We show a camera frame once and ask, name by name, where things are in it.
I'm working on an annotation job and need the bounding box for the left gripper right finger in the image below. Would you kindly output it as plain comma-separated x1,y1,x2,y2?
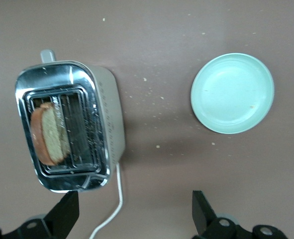
192,190,287,239

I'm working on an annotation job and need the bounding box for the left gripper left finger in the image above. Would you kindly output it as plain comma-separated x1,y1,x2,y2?
0,190,80,239

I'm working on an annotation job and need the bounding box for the brown bread slice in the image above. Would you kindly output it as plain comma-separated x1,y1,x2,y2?
30,102,72,166

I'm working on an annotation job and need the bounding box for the mint green round plate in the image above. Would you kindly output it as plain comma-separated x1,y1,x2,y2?
190,53,275,135

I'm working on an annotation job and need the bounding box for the beige chrome toaster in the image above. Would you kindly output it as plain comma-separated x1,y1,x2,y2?
14,49,126,194

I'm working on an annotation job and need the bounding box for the white toaster power cable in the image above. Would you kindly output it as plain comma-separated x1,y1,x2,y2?
89,163,124,239

